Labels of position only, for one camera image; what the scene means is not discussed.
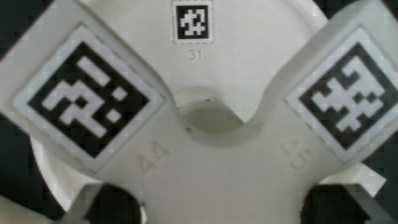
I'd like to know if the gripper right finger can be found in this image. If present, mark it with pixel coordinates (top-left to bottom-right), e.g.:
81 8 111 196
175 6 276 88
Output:
300 184 398 224

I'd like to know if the white cylindrical table leg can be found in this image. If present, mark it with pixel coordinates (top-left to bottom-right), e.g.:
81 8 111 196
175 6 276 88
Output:
173 87 243 133

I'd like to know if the white cross-shaped table base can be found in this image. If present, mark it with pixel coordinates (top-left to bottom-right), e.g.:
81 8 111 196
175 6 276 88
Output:
0 0 398 224

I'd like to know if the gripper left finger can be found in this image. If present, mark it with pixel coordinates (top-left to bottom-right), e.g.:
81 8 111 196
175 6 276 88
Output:
58 183 141 224

